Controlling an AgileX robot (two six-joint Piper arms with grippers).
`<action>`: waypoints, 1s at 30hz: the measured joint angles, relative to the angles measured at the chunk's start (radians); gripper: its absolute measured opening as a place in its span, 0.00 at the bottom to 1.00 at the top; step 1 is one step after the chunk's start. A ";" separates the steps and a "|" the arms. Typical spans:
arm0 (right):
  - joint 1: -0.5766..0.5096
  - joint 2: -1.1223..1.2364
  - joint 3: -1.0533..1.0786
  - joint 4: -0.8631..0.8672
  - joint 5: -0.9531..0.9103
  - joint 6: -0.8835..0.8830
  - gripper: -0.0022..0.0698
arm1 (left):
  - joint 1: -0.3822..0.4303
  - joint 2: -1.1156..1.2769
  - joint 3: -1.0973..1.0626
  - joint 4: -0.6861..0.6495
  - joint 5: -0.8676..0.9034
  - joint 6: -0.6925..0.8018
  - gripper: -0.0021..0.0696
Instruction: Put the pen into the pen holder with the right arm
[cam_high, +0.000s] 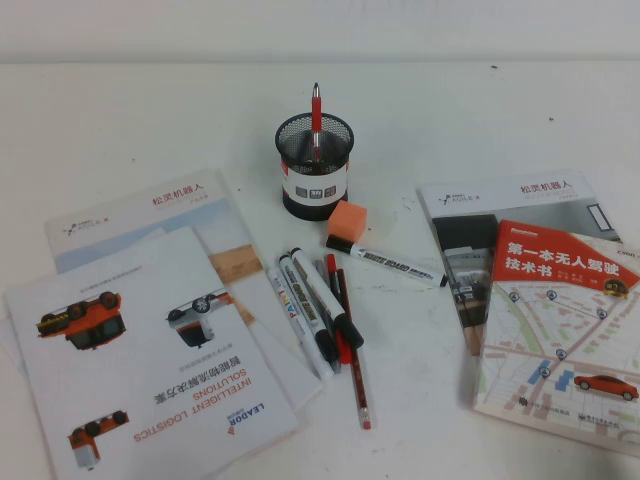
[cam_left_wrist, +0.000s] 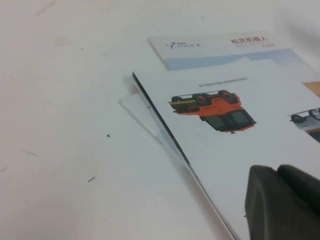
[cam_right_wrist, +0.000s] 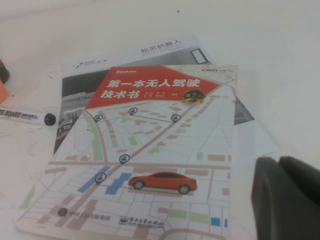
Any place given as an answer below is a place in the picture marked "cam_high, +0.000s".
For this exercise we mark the black mesh pen holder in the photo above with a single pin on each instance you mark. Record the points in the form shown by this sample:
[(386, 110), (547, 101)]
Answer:
[(315, 192)]

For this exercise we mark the red capped pen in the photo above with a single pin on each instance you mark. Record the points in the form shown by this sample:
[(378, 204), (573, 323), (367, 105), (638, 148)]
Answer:
[(344, 352)]

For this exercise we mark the red pen with silver tip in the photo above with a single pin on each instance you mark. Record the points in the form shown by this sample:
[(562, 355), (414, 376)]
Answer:
[(316, 107)]

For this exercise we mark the orange cube eraser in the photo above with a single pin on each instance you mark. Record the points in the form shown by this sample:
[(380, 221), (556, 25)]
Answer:
[(347, 220)]

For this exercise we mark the whiteboard marker with black ends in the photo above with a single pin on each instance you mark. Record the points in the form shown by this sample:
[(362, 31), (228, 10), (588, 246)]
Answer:
[(385, 260)]

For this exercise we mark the white paint marker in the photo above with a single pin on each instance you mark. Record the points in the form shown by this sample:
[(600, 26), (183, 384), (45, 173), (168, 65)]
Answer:
[(290, 312)]

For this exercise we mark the dark red pencil with eraser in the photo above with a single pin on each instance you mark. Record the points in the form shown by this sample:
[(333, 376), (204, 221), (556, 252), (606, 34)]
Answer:
[(360, 390)]

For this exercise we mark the AgileX brochure with room photo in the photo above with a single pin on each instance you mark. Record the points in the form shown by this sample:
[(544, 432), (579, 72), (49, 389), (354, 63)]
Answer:
[(465, 300)]

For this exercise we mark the AgileX brochure with wood photo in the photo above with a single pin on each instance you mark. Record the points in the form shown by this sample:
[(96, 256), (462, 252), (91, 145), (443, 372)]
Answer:
[(150, 210)]

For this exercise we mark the Leador logistics brochure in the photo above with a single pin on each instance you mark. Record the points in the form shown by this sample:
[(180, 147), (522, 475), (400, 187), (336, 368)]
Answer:
[(150, 350)]

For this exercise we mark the autonomous driving book red cover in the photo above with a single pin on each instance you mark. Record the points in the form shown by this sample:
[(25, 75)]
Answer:
[(550, 325)]

